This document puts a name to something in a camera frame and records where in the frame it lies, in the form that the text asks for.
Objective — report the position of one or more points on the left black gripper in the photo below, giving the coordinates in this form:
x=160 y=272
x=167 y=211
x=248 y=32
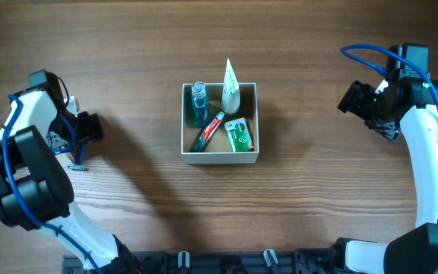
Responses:
x=90 y=127

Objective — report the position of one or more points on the blue mouthwash bottle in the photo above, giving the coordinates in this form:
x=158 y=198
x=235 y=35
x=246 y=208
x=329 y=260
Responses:
x=200 y=104

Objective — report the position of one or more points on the green Dettol soap bar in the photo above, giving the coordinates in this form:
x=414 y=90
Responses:
x=238 y=135

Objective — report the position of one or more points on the teal toothpaste tube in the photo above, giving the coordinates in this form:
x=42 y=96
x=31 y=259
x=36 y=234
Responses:
x=207 y=133

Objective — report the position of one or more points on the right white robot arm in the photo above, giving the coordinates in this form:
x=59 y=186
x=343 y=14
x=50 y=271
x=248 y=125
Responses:
x=408 y=107

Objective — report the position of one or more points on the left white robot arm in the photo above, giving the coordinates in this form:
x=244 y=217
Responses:
x=36 y=193

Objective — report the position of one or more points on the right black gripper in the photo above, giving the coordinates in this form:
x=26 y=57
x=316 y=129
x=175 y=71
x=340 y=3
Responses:
x=350 y=97

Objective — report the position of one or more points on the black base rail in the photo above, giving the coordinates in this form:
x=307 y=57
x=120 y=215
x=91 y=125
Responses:
x=291 y=262

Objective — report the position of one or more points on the white lotion tube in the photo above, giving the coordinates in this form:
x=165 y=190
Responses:
x=231 y=91

